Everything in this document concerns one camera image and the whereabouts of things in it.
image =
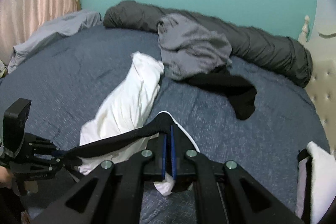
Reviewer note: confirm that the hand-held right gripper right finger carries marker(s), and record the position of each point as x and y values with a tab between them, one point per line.
173	155

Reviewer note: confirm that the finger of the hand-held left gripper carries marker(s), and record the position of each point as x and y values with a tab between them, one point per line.
67	159

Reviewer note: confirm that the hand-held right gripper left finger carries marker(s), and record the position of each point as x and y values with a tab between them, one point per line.
164	155

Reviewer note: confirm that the white polo shirt black trim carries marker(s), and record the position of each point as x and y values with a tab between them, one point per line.
131	98

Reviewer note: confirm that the person's left hand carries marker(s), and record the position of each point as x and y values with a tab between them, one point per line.
5	178

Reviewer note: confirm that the bed with blue sheet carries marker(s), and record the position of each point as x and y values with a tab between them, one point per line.
78	69

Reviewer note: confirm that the black garment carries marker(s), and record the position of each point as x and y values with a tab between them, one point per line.
236	92

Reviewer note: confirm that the light grey blanket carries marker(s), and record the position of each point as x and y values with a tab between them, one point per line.
52	29

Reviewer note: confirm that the grey garment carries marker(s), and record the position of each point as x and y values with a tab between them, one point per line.
191	45

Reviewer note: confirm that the dark grey rolled duvet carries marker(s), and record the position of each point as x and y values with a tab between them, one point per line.
262	45

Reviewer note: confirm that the cream tufted headboard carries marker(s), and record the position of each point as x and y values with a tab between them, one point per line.
323	87

